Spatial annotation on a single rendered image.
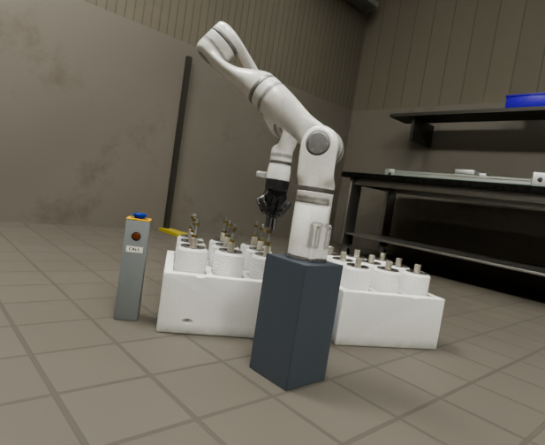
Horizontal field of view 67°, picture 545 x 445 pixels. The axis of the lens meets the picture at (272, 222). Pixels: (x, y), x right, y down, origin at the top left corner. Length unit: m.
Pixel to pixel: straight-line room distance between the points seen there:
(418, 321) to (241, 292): 0.62
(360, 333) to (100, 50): 2.81
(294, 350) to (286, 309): 0.10
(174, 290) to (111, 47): 2.57
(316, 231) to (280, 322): 0.23
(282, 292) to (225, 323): 0.34
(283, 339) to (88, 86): 2.76
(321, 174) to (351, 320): 0.58
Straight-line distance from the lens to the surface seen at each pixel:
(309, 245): 0.99
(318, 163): 0.99
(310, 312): 1.00
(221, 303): 1.27
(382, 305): 1.44
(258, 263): 1.30
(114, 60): 3.54
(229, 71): 1.16
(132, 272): 1.34
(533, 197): 3.19
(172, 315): 1.28
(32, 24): 3.42
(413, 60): 5.05
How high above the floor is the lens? 0.45
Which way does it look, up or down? 4 degrees down
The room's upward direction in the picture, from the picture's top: 9 degrees clockwise
